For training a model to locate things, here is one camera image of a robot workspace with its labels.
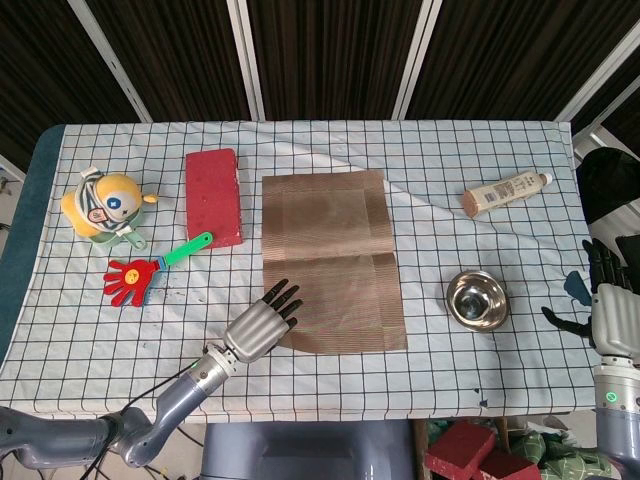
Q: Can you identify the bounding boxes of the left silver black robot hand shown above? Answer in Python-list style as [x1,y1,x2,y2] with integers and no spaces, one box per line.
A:
[223,278,304,363]

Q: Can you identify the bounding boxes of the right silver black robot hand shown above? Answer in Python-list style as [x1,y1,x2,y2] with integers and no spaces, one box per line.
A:
[541,238,640,357]

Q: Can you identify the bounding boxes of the metal bowl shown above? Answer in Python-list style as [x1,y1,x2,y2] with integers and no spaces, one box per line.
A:
[445,269,512,334]

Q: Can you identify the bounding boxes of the black chair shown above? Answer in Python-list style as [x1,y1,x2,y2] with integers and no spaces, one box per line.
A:
[574,147,640,226]

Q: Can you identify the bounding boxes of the mint green toy pan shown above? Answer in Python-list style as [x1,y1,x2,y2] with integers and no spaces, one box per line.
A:
[92,207,147,251]

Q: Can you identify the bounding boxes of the white checkered tablecloth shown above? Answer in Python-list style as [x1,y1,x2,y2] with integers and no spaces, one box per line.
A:
[0,119,640,419]

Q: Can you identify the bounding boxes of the beige tube bottle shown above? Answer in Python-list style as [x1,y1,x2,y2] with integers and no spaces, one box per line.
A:
[461,170,554,220]

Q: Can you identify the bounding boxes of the white partition post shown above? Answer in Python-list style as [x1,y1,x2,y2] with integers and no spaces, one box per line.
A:
[392,0,444,120]
[556,27,640,124]
[67,0,153,123]
[226,0,265,121]

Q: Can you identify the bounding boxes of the yellow plush toy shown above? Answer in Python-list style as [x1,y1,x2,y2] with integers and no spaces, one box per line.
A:
[60,167,159,237]

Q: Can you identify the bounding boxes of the floor cables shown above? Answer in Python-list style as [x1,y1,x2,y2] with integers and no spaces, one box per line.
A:
[74,422,204,480]

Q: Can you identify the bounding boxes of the red brick block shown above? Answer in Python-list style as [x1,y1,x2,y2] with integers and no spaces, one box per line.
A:
[184,147,245,249]

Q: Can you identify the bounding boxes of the brown woven placemat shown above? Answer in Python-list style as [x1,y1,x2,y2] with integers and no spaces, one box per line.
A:
[261,169,409,356]

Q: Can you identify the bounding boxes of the red hand clapper toy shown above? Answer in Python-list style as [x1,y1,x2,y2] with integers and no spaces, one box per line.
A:
[103,230,215,307]

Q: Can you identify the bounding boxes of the grey-blue robot torso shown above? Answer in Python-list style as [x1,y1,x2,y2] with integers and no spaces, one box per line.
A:
[200,418,416,480]

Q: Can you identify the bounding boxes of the green patterned cloth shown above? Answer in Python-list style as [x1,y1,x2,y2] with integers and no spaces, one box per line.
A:
[499,427,611,480]

